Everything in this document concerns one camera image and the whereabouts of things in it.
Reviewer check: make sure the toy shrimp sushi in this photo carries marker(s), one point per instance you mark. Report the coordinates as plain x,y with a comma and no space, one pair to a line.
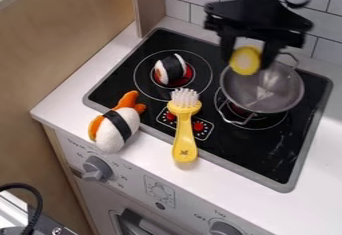
115,125

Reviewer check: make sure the toy stove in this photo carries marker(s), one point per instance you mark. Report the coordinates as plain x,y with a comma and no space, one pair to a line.
209,109

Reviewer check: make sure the toy sushi roll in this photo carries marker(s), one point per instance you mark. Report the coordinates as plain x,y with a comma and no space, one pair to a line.
171,68

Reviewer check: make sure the silver pot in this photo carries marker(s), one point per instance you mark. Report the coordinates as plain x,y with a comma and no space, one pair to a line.
262,87

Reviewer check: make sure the yellow toy corn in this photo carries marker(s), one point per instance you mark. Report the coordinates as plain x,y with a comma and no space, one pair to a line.
245,60

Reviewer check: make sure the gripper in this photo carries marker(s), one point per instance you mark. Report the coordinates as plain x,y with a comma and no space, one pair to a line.
258,15

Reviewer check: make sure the yellow brush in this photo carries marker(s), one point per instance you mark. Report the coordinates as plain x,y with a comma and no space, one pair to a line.
184,125

